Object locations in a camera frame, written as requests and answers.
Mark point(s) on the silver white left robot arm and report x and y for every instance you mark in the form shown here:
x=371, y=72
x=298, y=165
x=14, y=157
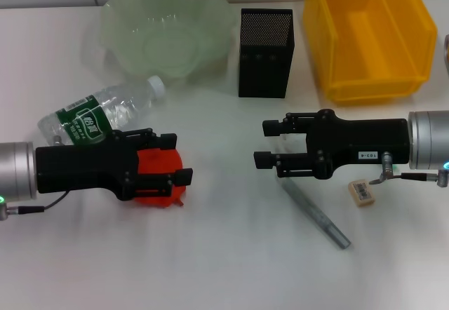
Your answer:
x=17, y=169

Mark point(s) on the black mesh pen holder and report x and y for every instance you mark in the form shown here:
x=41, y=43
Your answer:
x=264, y=61

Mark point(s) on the yellow plastic bin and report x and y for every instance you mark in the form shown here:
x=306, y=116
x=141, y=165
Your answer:
x=372, y=43

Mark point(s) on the beige eraser with barcode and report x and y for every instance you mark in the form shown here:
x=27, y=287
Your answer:
x=361, y=193

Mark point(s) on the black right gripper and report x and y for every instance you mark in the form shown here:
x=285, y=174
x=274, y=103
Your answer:
x=350, y=141

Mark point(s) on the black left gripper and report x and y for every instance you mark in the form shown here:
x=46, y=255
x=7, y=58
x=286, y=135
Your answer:
x=77, y=166

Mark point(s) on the green glass fruit plate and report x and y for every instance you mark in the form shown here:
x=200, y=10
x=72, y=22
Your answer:
x=168, y=33

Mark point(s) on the grey pen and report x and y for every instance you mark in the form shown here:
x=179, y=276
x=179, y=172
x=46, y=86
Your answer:
x=315, y=215

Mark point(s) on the clear green-label water bottle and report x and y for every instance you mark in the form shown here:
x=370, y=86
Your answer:
x=87, y=117

